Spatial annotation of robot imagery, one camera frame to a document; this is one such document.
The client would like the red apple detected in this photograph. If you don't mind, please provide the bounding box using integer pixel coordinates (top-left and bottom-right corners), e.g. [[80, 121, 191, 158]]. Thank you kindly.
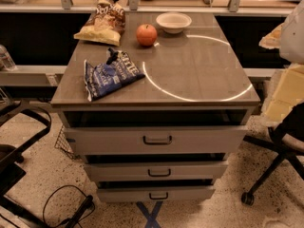
[[136, 24, 158, 47]]

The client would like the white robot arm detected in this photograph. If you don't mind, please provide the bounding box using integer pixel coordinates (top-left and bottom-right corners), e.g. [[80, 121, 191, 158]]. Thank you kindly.
[[259, 0, 304, 126]]

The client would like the grey drawer cabinet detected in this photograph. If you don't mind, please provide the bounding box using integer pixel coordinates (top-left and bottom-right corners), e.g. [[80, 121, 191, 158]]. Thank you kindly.
[[51, 12, 259, 190]]

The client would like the blue chip bag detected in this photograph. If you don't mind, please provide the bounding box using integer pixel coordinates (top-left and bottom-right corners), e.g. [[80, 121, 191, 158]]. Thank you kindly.
[[84, 47, 145, 102]]

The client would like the top grey drawer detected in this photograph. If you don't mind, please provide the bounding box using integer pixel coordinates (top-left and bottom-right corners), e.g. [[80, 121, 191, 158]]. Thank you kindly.
[[65, 125, 247, 155]]

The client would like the grey drawer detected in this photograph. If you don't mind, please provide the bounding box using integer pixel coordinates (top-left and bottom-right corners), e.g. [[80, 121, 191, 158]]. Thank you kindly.
[[97, 185, 215, 202], [65, 125, 247, 155], [85, 161, 228, 182]]

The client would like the middle grey drawer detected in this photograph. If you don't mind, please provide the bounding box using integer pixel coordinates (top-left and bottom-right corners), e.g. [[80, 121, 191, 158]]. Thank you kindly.
[[85, 161, 228, 182]]

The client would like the white paper bowl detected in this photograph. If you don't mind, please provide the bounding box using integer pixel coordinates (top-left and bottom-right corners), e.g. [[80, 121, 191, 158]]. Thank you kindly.
[[156, 12, 192, 34]]

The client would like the bottom grey drawer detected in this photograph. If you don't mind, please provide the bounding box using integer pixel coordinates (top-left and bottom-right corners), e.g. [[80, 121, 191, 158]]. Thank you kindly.
[[97, 185, 215, 202]]

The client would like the brown yellow chip bag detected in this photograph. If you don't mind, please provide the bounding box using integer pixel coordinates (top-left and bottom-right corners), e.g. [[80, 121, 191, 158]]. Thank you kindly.
[[74, 0, 125, 46]]

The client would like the black office chair right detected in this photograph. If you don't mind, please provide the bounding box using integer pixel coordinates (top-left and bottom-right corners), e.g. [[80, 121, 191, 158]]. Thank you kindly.
[[241, 103, 304, 206]]

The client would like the black office chair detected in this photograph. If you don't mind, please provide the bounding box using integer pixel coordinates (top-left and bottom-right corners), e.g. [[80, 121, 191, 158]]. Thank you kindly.
[[241, 103, 304, 206], [0, 87, 52, 228]]

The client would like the clear plastic water bottle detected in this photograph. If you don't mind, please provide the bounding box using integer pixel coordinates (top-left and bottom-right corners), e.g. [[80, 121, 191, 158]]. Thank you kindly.
[[0, 45, 16, 71]]

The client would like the black office chair left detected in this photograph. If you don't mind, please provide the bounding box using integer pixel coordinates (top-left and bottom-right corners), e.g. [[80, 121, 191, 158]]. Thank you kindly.
[[0, 87, 52, 228]]

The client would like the wire mesh basket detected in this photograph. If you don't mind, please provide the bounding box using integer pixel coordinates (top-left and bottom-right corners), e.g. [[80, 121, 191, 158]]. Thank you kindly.
[[54, 125, 80, 161]]

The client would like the black floor cable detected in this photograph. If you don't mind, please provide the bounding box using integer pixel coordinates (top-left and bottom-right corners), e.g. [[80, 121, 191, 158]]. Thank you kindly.
[[42, 184, 96, 228]]

